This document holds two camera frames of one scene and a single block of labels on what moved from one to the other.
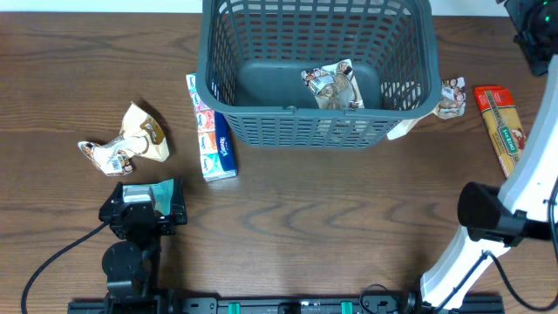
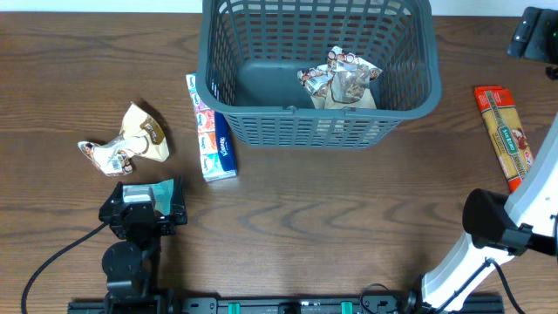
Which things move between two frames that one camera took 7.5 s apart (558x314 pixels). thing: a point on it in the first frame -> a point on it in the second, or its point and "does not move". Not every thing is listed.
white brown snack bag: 451,105 -> 349,81
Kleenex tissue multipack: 214,141 does not move
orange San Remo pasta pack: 504,127 does not move
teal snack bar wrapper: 159,194 does not move
